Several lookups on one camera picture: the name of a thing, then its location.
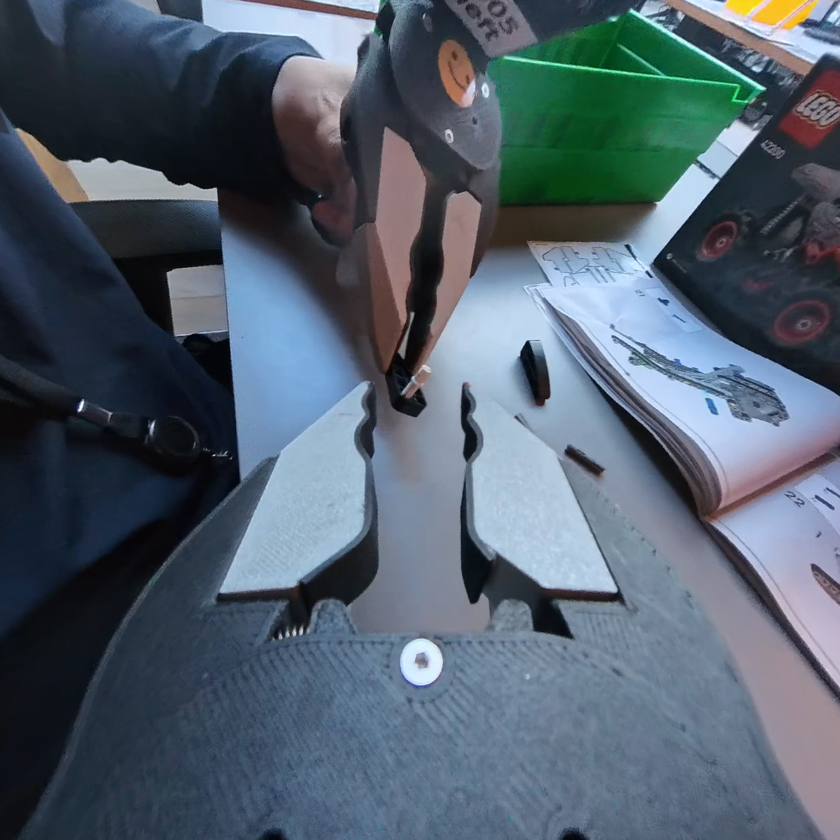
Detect green plastic bin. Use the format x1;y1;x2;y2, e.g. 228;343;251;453
374;10;765;204

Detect person's left forearm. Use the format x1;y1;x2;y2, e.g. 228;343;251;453
0;0;322;198

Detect grey office chair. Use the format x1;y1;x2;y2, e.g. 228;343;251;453
69;197;224;332

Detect person's left hand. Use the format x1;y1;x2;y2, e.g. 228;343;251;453
271;54;360;248

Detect person's dark blue torso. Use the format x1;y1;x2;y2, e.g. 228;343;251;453
0;112;240;840

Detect yellow trays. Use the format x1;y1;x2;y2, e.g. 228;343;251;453
725;0;821;30

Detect wooden background desk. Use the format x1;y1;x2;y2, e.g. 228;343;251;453
666;0;840;76

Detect black lego set box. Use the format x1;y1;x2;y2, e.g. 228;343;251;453
653;52;840;395

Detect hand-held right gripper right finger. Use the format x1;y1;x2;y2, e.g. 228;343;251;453
461;382;621;605

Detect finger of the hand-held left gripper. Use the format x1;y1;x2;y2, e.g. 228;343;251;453
336;126;427;375
407;190;490;365

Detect open lego instruction booklet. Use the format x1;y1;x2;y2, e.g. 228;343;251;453
525;279;840;697

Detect white sticker sheet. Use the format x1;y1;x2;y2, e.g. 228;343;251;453
528;241;654;290

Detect black lanyard badge reel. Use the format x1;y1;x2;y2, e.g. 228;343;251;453
0;357;234;473

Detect black curved lego piece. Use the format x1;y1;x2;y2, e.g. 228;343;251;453
520;340;549;406

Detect black lego beam white pin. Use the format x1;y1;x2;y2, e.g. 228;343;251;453
384;354;433;417

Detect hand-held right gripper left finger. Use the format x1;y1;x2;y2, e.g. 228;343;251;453
218;382;380;608

